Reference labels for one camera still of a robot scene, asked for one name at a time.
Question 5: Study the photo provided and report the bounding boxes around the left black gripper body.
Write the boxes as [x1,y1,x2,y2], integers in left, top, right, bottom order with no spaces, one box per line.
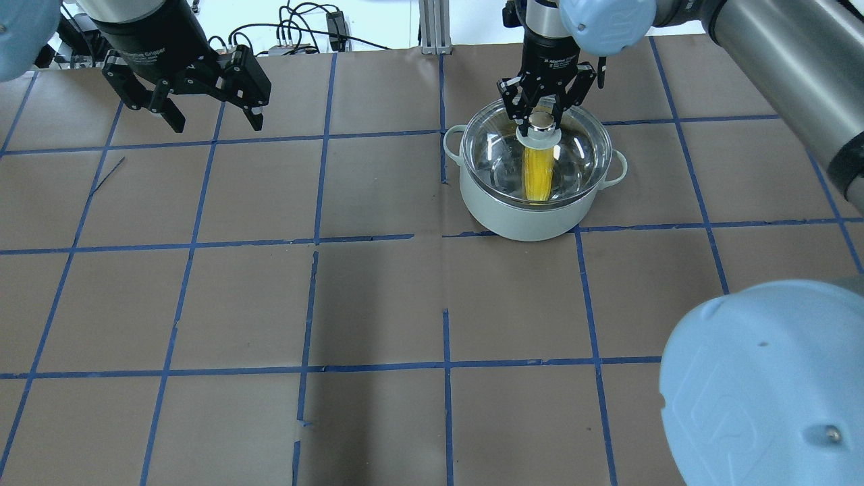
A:
[90,1,272,114]

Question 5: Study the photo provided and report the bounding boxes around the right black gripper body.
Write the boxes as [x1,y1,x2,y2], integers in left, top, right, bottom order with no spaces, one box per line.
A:
[497,1,607,109]

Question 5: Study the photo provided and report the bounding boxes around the yellow corn cob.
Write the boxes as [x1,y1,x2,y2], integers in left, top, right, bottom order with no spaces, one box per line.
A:
[522,146,555,202]

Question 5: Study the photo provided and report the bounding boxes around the glass pot lid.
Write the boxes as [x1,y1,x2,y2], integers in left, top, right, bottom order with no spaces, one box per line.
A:
[443,97,627,211]

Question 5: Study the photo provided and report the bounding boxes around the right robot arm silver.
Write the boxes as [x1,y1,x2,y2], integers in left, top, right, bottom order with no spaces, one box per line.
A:
[450,36,862,485]

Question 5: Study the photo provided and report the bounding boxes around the white steel cooking pot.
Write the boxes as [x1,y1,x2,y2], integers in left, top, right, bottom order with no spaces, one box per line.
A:
[442,126,628,241]

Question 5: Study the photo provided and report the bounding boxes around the black power adapter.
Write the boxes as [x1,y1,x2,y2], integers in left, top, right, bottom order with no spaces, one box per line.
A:
[326,10,350,52]

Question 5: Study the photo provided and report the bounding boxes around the aluminium frame post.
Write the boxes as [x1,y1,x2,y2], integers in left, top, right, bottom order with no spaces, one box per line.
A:
[417,0,452,55]

